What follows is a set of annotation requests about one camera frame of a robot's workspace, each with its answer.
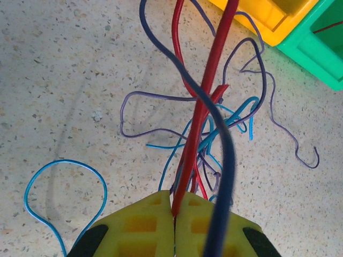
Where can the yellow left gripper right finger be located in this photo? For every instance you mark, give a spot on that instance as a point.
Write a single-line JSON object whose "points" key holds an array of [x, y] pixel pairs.
{"points": [[193, 230]]}

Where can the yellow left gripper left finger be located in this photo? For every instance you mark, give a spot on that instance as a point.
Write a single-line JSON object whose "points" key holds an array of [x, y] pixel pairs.
{"points": [[139, 230]]}

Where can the green plastic bin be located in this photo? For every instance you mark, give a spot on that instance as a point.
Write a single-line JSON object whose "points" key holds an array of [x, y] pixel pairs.
{"points": [[316, 56]]}

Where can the yellow plastic bin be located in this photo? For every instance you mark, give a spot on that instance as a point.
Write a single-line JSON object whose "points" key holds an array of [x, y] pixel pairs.
{"points": [[268, 18]]}

